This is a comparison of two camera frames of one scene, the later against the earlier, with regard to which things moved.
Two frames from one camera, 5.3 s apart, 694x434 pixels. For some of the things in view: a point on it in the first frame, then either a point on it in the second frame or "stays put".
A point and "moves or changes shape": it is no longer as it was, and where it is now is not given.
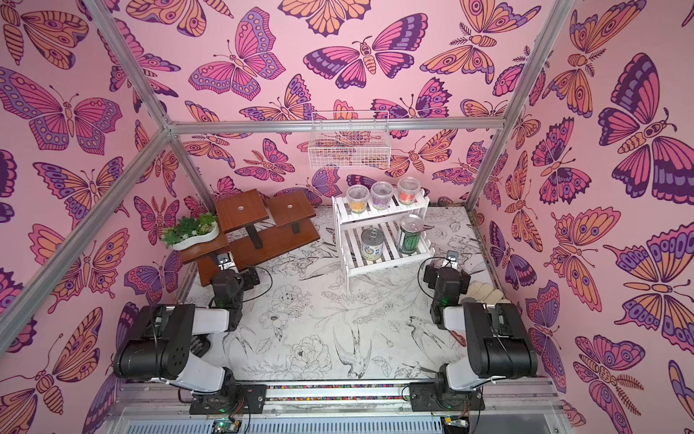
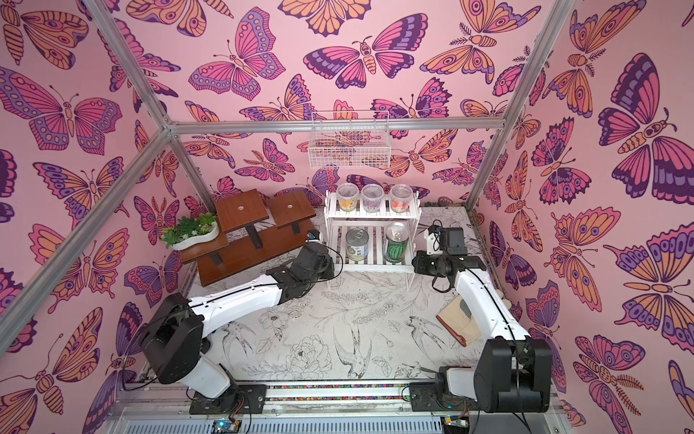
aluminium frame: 168,131 stays put
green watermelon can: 411,226 → 397,238
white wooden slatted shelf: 391,235 moves or changes shape
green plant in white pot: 189,230 stays put
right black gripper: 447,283 → 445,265
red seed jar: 407,190 moves or changes shape
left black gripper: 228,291 → 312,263
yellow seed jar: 357,196 moves or changes shape
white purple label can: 371,243 → 357,240
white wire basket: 350,140 stays put
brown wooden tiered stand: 246,229 stays put
